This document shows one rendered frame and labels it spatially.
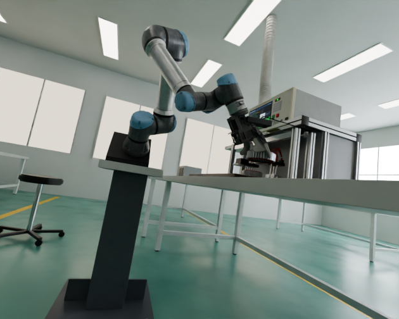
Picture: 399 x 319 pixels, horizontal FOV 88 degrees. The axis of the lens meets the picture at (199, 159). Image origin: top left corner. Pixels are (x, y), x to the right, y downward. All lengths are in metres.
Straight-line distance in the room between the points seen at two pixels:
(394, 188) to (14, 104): 6.32
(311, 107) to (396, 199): 1.00
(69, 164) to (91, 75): 2.29
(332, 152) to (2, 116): 6.16
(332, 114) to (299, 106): 0.25
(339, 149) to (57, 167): 5.52
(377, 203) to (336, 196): 0.07
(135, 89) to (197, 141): 2.21
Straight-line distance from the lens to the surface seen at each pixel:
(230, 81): 0.84
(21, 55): 6.70
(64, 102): 6.10
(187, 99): 0.79
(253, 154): 0.82
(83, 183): 5.77
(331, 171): 1.29
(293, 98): 1.31
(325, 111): 1.48
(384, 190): 0.47
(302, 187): 0.56
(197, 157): 6.09
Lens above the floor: 0.69
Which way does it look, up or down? 7 degrees up
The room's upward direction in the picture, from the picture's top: 9 degrees clockwise
